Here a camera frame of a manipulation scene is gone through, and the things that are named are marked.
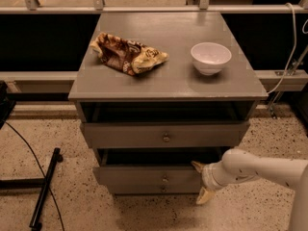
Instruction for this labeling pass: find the crumpled brown chip bag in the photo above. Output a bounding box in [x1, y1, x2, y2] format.
[90, 33, 168, 76]

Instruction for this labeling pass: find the black metal floor stand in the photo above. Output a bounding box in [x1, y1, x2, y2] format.
[0, 147, 63, 231]

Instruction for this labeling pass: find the white ceramic bowl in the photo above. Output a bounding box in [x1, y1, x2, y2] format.
[191, 42, 232, 76]

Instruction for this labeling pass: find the grey wooden drawer cabinet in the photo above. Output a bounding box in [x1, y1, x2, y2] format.
[67, 11, 270, 197]

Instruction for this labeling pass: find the grey drawer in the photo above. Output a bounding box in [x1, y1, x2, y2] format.
[81, 121, 249, 148]
[108, 185, 200, 194]
[93, 147, 222, 186]

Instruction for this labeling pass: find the white hanging cable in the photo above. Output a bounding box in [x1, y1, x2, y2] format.
[267, 2, 298, 95]

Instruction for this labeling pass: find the upper metal railing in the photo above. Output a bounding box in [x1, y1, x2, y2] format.
[0, 0, 308, 15]

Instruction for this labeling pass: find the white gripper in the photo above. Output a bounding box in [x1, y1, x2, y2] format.
[191, 161, 223, 205]

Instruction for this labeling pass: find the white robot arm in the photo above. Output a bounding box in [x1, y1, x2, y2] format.
[192, 148, 308, 231]

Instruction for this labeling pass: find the black equipment at left edge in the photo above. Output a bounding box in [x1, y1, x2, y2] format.
[0, 81, 16, 129]

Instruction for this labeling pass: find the grey bottom drawer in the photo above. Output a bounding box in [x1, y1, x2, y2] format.
[108, 185, 200, 194]

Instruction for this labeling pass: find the black floor cable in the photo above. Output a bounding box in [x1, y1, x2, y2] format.
[4, 120, 65, 231]

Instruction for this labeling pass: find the grey top drawer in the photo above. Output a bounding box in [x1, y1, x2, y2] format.
[81, 121, 249, 148]

